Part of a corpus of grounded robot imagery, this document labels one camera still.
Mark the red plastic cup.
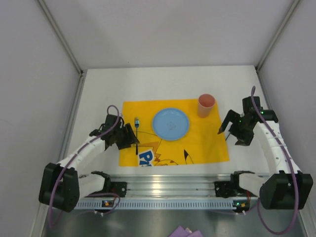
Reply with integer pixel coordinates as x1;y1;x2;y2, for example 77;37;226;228
197;94;216;118

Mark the yellow cartoon placemat cloth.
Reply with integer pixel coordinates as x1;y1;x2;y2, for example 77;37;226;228
119;99;229;167

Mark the blue plastic plate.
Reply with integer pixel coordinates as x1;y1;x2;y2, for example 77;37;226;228
152;108;190;141

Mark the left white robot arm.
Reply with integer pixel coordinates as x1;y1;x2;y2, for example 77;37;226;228
39;115;139;212

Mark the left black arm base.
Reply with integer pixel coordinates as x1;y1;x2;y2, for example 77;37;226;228
104;181;127;198

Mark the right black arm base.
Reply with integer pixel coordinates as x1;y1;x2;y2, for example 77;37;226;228
214;181;237;198

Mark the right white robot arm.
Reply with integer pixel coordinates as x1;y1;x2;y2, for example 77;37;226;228
216;96;314;210

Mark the purple cloth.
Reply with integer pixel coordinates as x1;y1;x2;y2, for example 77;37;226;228
168;226;203;237

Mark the aluminium mounting rail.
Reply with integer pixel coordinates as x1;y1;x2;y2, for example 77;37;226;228
111;174;231;199

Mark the slotted grey cable duct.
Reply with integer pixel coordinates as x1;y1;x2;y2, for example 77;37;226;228
75;198;250;212

